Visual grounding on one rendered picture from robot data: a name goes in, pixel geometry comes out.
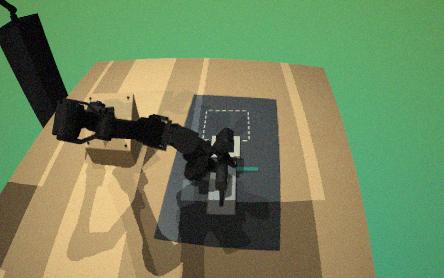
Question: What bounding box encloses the teal small trowel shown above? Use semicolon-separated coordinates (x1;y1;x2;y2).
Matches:
236;167;258;172

